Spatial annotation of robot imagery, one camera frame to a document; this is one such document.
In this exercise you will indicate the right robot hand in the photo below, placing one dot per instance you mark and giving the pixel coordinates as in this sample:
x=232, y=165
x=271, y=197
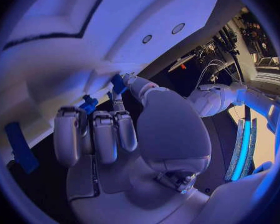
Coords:
x=168, y=134

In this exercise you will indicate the blue plug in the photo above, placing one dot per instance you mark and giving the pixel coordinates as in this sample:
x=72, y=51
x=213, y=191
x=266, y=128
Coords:
x=88, y=104

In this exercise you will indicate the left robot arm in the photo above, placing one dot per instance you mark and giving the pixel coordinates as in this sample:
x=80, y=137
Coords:
x=212, y=99

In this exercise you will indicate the white task board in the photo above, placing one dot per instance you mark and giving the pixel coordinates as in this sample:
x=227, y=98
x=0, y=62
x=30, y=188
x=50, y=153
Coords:
x=121, y=18

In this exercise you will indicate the glowing light bar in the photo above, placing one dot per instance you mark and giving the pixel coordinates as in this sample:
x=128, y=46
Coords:
x=244, y=149

